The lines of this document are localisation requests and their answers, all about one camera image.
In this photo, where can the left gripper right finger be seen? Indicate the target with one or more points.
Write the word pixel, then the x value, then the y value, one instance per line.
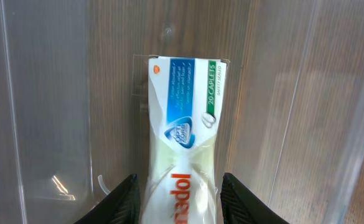
pixel 241 206

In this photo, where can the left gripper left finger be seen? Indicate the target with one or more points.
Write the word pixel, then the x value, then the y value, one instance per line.
pixel 121 206

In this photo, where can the Panadol medicine box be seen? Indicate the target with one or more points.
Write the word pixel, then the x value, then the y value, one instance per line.
pixel 185 101

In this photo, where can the clear plastic container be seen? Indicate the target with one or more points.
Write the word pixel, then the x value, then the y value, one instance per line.
pixel 73 101

